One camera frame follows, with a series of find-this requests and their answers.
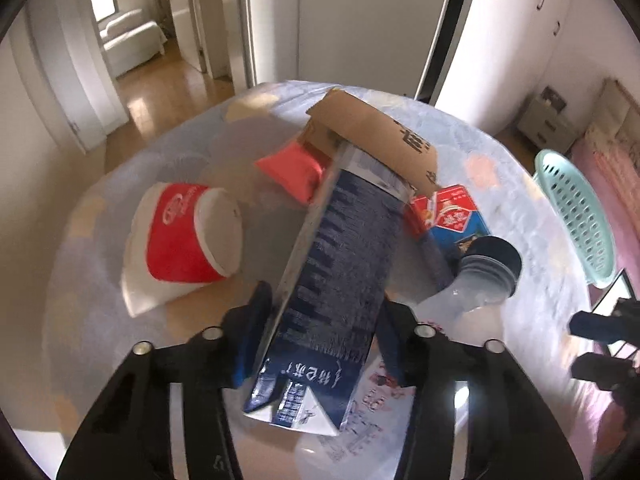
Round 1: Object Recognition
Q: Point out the clear plastic bottle blue cap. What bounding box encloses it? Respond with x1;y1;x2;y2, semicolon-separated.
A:
295;235;523;463

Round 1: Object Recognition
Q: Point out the white sofa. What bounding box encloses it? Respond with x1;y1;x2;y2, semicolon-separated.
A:
98;8;167;78

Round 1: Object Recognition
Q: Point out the beige nightstand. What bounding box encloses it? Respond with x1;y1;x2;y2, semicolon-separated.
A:
516;95;581;153

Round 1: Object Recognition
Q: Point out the white hallway door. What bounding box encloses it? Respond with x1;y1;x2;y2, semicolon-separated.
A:
170;0;208;73

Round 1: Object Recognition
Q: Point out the brown cardboard sleeve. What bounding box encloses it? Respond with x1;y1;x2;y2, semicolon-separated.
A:
300;87;443;196

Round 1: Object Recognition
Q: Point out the white wardrobe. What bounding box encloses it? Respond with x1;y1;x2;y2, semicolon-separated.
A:
435;0;596;136

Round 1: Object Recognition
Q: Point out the small picture frame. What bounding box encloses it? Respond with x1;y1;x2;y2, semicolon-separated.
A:
540;86;567;111

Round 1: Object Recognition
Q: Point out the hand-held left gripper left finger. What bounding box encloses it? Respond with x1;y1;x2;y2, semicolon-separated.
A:
56;282;275;480

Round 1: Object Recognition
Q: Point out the red snack packet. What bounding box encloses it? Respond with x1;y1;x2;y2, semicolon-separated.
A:
254;141;333;206

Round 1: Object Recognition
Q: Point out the teal plastic basket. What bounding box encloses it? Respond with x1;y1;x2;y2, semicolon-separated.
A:
534;149;618;288

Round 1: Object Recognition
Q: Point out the blue and white carton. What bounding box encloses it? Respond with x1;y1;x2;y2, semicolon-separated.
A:
243;142;418;437

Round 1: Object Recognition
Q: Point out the round table with patterned tablecloth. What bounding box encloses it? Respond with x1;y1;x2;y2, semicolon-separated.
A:
42;80;601;480

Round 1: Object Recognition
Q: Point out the red and white paper cup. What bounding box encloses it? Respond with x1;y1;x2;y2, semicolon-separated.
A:
120;182;245;317

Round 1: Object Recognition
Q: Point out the small colourful carton box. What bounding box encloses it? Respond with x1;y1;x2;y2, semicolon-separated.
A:
402;185;493;261

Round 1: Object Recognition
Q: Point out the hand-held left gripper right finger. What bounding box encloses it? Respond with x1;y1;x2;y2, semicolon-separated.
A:
375;302;585;480

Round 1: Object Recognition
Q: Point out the beige padded headboard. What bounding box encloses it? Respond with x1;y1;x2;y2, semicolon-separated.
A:
597;77;640;151

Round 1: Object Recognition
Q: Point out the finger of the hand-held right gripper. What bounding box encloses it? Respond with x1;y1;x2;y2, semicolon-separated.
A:
569;299;640;345
570;352;640;392

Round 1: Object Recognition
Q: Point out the white sliding door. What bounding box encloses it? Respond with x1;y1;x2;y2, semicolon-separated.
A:
245;0;458;101

